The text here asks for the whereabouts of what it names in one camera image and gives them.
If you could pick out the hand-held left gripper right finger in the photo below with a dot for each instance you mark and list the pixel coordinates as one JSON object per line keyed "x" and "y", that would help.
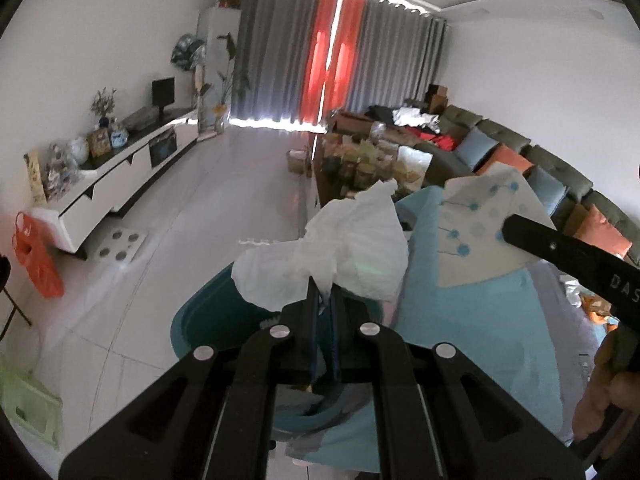
{"x": 360, "y": 355}

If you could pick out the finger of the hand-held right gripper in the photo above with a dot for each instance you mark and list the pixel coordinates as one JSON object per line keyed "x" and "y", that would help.
{"x": 550, "y": 247}

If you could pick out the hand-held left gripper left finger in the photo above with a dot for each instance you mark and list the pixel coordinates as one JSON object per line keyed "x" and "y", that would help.
{"x": 295, "y": 340}

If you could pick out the white blue dotted paper wrapper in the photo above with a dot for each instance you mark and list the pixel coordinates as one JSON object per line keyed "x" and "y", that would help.
{"x": 475, "y": 240}

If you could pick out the teal plastic bin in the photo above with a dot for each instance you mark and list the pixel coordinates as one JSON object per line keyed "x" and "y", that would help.
{"x": 210, "y": 320}

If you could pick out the white tissue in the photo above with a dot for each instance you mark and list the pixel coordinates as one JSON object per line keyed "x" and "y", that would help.
{"x": 350, "y": 240}

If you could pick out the person's right hand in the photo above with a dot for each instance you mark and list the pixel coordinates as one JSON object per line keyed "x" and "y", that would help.
{"x": 595, "y": 400}

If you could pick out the brown paper bag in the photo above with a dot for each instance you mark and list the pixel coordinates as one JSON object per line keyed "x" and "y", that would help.
{"x": 597, "y": 302}

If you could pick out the orange cushion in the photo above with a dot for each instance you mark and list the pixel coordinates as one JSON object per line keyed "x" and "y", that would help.
{"x": 510, "y": 160}
{"x": 602, "y": 232}

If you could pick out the blue cushion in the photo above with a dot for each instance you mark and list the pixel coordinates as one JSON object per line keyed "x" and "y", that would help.
{"x": 547, "y": 190}
{"x": 477, "y": 150}

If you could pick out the dark green sofa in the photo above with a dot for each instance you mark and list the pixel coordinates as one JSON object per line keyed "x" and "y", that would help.
{"x": 550, "y": 160}

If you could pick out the red cloth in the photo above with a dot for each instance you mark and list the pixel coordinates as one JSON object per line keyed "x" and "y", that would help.
{"x": 435, "y": 139}

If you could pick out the dark wooden coffee table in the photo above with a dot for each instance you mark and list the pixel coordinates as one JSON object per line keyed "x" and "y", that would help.
{"x": 330, "y": 185}

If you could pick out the small woven basket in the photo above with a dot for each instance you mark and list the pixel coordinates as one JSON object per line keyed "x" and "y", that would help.
{"x": 296, "y": 161}

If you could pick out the cardboard boxes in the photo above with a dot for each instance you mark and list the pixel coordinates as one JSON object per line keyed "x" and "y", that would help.
{"x": 436, "y": 100}

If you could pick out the white clothes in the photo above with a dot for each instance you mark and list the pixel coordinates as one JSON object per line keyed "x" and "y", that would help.
{"x": 415, "y": 117}

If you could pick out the white tray with round holes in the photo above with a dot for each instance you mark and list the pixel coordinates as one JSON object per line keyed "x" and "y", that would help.
{"x": 117, "y": 246}

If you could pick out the glass jar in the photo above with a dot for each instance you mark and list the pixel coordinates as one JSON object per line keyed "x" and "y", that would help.
{"x": 376, "y": 131}

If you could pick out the black bag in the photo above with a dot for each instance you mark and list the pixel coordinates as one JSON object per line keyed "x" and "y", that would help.
{"x": 382, "y": 114}

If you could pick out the white tv cabinet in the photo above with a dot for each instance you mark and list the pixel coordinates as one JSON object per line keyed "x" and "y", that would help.
{"x": 130, "y": 170}

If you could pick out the grey and orange curtain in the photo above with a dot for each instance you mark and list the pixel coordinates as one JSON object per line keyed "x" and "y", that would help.
{"x": 285, "y": 55}
{"x": 395, "y": 55}

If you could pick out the grey flat box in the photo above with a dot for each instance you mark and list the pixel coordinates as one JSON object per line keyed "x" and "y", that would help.
{"x": 141, "y": 120}

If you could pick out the orange plastic bag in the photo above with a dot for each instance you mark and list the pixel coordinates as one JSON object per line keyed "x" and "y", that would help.
{"x": 37, "y": 260}

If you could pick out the green plastic stool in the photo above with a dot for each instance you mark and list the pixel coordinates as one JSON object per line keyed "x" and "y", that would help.
{"x": 30, "y": 405}

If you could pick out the tall green plant in vase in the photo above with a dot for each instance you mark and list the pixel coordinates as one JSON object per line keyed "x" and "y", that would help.
{"x": 227, "y": 75}

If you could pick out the black monitor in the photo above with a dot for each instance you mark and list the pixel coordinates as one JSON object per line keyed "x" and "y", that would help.
{"x": 163, "y": 92}

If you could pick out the wrapped flower bouquet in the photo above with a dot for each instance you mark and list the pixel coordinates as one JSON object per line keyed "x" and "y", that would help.
{"x": 62, "y": 170}

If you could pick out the white standing air conditioner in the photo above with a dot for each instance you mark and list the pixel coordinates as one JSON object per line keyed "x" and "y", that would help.
{"x": 215, "y": 60}

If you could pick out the dried flowers in vase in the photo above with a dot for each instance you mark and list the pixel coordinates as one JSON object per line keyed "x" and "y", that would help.
{"x": 104, "y": 105}

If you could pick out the tall narrow gift box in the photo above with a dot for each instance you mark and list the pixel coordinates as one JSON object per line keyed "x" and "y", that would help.
{"x": 36, "y": 177}

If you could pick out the standing fan with patterned cover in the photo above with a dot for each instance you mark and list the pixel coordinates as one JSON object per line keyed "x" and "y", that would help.
{"x": 187, "y": 52}

